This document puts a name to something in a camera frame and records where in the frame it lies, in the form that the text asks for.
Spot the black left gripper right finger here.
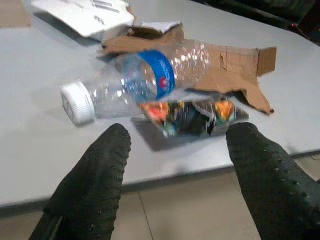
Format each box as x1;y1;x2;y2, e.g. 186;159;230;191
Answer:
225;122;320;240

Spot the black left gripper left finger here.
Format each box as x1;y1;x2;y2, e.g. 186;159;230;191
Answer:
28;123;132;240

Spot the clear plastic bottle blue label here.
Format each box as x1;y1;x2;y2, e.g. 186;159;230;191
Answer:
59;39;213;126

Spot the torn brown cardboard piece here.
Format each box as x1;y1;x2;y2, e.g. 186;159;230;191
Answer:
97;21;277;115

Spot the white paper packaging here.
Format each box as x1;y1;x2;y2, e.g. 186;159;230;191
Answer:
31;0;136;42

